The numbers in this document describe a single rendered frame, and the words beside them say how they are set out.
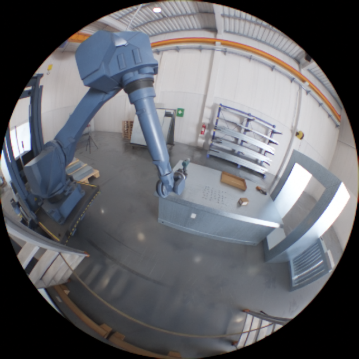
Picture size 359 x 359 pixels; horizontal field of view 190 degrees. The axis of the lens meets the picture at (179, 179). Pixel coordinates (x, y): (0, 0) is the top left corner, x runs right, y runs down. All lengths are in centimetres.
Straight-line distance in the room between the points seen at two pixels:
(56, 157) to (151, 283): 152
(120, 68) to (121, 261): 169
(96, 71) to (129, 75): 18
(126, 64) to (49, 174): 95
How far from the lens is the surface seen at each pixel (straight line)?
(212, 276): 154
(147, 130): 66
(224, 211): 117
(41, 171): 105
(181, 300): 143
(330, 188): 164
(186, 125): 582
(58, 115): 1092
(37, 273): 96
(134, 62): 66
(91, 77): 64
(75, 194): 140
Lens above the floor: 140
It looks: 33 degrees down
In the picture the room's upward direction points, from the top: 11 degrees clockwise
